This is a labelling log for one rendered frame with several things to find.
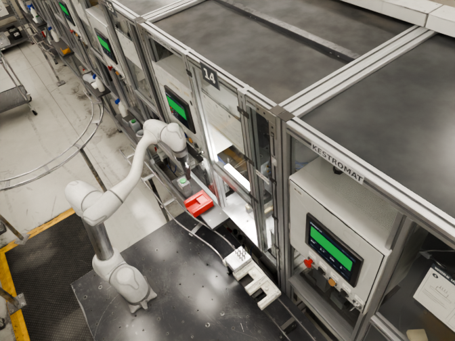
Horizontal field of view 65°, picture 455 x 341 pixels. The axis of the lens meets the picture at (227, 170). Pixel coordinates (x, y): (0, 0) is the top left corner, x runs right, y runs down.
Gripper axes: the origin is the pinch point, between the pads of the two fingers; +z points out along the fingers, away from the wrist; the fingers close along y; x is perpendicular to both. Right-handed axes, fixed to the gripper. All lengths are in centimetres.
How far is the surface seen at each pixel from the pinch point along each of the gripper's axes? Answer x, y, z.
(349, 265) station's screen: -17, -116, -49
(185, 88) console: -9, -10, -67
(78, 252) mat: 104, 81, 115
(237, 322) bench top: 17, -79, 46
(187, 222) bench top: 10.5, 1.3, 47.3
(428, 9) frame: -98, -65, -94
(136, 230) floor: 48, 72, 116
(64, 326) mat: 131, 18, 114
